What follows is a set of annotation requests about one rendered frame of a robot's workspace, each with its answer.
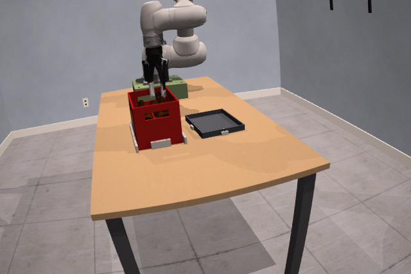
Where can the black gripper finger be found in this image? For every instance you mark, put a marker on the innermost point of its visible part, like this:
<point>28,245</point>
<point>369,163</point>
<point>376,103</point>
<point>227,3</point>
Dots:
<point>163,74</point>
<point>148,75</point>

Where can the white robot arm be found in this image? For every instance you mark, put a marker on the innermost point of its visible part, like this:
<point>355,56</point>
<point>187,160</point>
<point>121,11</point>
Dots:
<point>186,50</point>

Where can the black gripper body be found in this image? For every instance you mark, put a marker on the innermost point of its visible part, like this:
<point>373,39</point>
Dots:
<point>157,52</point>

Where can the red bottle crate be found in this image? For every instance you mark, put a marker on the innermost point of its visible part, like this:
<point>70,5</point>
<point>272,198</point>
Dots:
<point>147,131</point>

